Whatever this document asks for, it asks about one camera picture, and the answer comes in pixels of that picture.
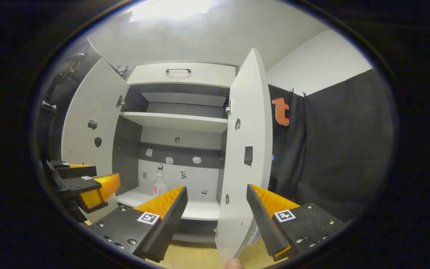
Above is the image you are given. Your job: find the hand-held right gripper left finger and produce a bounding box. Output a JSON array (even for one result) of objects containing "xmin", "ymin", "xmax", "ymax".
[{"xmin": 88, "ymin": 186, "xmax": 188, "ymax": 263}]

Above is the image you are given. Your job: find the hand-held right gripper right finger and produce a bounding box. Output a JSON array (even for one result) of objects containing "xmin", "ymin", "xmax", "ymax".
[{"xmin": 246, "ymin": 184, "xmax": 347, "ymax": 262}]

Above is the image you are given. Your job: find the white cabinet door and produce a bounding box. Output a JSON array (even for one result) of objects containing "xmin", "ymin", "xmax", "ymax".
[
  {"xmin": 61, "ymin": 58, "xmax": 130, "ymax": 225},
  {"xmin": 215, "ymin": 48, "xmax": 273, "ymax": 269}
]

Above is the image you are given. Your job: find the clear bottle with pink label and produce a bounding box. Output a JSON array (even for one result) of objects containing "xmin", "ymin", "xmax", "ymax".
[{"xmin": 152, "ymin": 164, "xmax": 168, "ymax": 197}]

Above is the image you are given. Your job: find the white cabinet shelf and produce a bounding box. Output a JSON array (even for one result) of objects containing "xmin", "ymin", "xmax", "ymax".
[{"xmin": 121, "ymin": 111, "xmax": 228, "ymax": 134}]

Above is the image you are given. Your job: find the white and grey cabinet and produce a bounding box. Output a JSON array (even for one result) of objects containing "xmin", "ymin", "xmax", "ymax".
[{"xmin": 112, "ymin": 62, "xmax": 240, "ymax": 245}]

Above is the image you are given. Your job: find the white cabinet drawer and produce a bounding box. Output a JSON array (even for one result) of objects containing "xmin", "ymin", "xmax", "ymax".
[{"xmin": 127, "ymin": 62, "xmax": 237, "ymax": 89}]

